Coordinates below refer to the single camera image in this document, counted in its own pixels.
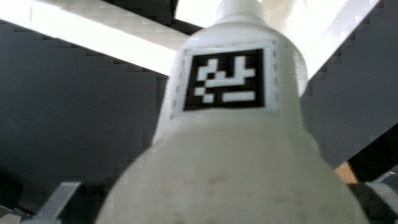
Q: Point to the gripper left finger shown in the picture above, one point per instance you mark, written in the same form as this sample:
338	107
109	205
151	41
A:
46	215

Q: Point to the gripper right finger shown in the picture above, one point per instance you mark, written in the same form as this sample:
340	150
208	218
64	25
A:
384	205

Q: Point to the white lamp bulb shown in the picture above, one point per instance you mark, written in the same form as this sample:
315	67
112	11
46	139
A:
231	170

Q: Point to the white U-shaped fence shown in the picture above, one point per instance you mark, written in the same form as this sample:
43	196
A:
112	31

